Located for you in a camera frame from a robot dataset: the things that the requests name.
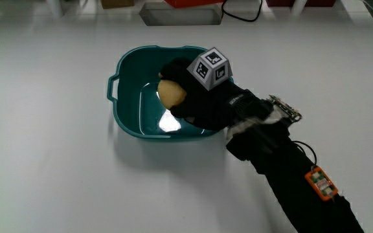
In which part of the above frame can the yellow potato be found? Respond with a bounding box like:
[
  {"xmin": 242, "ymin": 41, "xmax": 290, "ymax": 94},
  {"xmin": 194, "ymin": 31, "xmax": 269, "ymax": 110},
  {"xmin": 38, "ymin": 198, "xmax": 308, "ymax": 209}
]
[{"xmin": 157, "ymin": 79, "xmax": 188, "ymax": 110}]

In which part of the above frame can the dark red box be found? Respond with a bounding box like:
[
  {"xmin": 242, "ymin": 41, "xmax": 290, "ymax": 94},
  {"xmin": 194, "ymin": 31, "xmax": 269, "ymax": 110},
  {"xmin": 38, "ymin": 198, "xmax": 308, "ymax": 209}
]
[{"xmin": 266, "ymin": 0, "xmax": 338, "ymax": 8}]

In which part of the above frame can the white frame post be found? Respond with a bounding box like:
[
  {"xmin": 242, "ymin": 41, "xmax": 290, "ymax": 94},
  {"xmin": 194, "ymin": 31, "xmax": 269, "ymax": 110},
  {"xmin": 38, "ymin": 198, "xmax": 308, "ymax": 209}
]
[{"xmin": 290, "ymin": 0, "xmax": 307, "ymax": 16}]

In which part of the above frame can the thin black sensor wire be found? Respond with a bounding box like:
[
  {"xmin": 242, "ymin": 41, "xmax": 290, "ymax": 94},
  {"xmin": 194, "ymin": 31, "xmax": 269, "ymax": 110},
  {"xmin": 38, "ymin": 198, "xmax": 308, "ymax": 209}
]
[{"xmin": 291, "ymin": 140, "xmax": 319, "ymax": 168}]

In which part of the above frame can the orange sensor module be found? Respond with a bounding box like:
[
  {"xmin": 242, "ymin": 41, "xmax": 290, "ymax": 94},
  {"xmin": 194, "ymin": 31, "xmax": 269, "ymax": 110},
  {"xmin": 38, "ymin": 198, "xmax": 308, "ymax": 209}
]
[{"xmin": 304, "ymin": 165, "xmax": 339, "ymax": 202}]

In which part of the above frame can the bare circuit board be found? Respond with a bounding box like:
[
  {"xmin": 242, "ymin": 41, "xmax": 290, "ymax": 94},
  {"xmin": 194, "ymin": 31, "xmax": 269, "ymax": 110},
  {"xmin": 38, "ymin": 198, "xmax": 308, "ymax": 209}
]
[{"xmin": 267, "ymin": 94, "xmax": 303, "ymax": 123}]

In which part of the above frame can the brown cardboard box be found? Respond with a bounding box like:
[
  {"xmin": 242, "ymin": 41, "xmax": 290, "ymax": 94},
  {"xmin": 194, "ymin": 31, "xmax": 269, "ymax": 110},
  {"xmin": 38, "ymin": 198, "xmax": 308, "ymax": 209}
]
[{"xmin": 100, "ymin": 0, "xmax": 135, "ymax": 10}]

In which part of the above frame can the teal plastic basin plate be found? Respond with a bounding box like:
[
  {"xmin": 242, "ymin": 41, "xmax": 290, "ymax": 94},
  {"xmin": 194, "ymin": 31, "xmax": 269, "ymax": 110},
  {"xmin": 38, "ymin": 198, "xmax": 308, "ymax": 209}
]
[{"xmin": 106, "ymin": 45, "xmax": 234, "ymax": 141}]

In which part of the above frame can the person's right hand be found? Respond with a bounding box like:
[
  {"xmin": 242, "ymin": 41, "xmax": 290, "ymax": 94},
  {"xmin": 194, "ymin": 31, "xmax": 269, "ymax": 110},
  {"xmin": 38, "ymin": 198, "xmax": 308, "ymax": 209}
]
[{"xmin": 159, "ymin": 47, "xmax": 275, "ymax": 131}]

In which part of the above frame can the black power cable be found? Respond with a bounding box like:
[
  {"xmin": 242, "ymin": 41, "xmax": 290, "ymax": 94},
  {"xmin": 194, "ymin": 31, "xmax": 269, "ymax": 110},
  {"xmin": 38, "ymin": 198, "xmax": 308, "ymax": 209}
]
[{"xmin": 220, "ymin": 0, "xmax": 264, "ymax": 23}]

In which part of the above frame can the person's right forearm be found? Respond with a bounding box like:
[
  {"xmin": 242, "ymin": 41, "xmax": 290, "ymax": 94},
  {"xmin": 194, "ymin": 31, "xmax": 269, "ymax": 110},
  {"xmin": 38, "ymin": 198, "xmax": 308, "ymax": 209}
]
[{"xmin": 225, "ymin": 113, "xmax": 365, "ymax": 233}]

